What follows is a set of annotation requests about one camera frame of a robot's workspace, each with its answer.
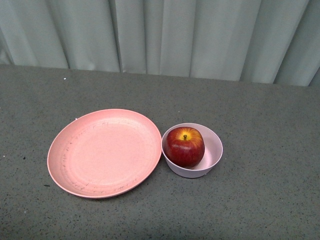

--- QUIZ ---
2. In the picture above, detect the red apple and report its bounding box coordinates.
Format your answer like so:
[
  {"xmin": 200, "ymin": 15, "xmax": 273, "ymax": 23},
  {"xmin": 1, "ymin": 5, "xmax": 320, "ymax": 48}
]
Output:
[{"xmin": 162, "ymin": 127, "xmax": 205, "ymax": 169}]

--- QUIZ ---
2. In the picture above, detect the pink plastic plate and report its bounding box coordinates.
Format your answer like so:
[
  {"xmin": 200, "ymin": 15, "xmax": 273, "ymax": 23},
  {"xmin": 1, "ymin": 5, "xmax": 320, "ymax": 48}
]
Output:
[{"xmin": 47, "ymin": 109, "xmax": 162, "ymax": 199}]

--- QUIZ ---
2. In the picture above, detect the light pink plastic bowl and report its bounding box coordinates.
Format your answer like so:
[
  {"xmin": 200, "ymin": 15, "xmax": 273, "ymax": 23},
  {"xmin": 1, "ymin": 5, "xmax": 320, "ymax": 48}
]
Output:
[{"xmin": 161, "ymin": 123, "xmax": 223, "ymax": 179}]

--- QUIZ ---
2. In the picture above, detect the grey pleated curtain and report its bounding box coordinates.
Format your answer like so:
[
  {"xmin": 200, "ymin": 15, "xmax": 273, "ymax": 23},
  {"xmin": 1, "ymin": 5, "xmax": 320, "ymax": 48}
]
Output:
[{"xmin": 0, "ymin": 0, "xmax": 320, "ymax": 87}]

